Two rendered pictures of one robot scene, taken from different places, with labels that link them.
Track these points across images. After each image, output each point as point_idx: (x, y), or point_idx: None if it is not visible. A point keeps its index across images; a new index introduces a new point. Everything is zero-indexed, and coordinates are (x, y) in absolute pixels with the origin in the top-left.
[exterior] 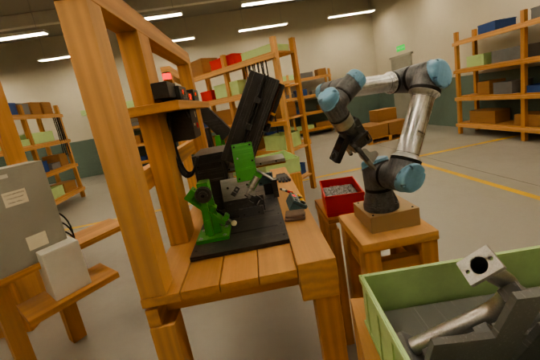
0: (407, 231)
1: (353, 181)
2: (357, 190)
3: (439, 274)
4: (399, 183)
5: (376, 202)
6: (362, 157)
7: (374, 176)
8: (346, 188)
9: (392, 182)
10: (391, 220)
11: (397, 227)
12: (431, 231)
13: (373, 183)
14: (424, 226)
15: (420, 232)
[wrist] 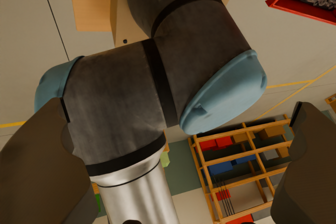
0: None
1: (326, 17)
2: (300, 5)
3: None
4: (44, 84)
5: None
6: (24, 190)
7: (166, 58)
8: None
9: (76, 75)
10: None
11: None
12: (75, 20)
13: (177, 31)
14: (101, 22)
15: (77, 4)
